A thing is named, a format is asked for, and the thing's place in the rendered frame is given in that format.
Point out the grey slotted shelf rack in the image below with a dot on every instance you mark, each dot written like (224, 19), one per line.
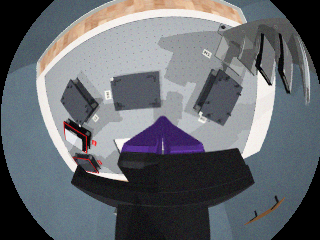
(240, 45)

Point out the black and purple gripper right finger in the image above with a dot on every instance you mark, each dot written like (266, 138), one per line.
(178, 141)

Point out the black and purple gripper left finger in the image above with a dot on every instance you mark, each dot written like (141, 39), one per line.
(149, 140)

